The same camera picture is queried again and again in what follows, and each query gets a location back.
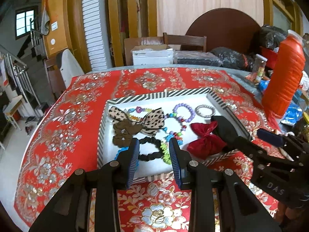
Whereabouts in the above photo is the dark wooden chair left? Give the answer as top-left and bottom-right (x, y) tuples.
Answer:
(44, 56), (66, 101)

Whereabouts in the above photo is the colorful bead necklace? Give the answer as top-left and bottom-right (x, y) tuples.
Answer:
(163, 112), (188, 146)

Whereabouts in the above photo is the silver bead bracelet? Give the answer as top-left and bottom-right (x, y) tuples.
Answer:
(194, 104), (216, 119)

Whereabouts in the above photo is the multicolor gem bracelet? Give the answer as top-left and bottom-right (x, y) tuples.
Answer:
(127, 106), (154, 122)

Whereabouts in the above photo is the wooden slatted chair back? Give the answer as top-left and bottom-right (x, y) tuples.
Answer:
(163, 32), (207, 52)

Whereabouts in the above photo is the black scrunchie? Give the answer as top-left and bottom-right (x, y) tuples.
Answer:
(138, 137), (163, 162)

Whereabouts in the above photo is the black plastic bag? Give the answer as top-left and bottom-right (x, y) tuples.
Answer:
(211, 24), (288, 71)

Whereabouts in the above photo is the red floral tablecloth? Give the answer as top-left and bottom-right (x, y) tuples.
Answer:
(14, 68), (277, 231)

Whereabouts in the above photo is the purple bead bracelet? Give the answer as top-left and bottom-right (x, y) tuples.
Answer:
(172, 103), (196, 123)

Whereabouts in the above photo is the green bead bracelet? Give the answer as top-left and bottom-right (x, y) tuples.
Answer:
(159, 142), (171, 165)

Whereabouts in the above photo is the round dark wooden tabletop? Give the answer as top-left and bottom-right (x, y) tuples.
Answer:
(186, 8), (261, 54)

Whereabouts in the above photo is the blue bead bracelet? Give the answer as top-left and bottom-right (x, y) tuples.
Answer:
(114, 146), (130, 161)

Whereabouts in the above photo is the striped white tray box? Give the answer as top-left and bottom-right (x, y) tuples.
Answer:
(97, 87), (252, 182)

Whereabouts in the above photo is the leopard print bow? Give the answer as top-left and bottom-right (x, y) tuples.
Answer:
(108, 106), (165, 136)

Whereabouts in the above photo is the red velvet bow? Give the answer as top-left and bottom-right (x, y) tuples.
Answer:
(187, 121), (227, 160)

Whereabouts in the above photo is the white ironing board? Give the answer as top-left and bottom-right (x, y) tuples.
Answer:
(56, 49), (84, 88)

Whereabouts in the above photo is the dark packaged bundle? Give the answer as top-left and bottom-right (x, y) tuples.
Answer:
(173, 51), (223, 67)

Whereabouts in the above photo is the orange plastic bottle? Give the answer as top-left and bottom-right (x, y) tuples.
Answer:
(261, 30), (305, 119)

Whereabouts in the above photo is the white cardboard box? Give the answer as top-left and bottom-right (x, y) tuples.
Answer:
(131, 44), (174, 66)

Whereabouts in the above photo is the metal stair railing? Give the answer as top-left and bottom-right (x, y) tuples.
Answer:
(0, 26), (49, 119)

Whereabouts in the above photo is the black fabric bow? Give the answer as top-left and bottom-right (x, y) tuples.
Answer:
(211, 116), (238, 146)

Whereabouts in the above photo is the white louvered panel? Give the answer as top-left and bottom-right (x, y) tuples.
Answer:
(82, 0), (112, 72)

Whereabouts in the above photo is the brown scrunchie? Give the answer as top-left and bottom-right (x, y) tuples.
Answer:
(113, 119), (143, 148)

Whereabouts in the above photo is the clear snack jar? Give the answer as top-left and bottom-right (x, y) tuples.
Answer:
(252, 54), (268, 83)

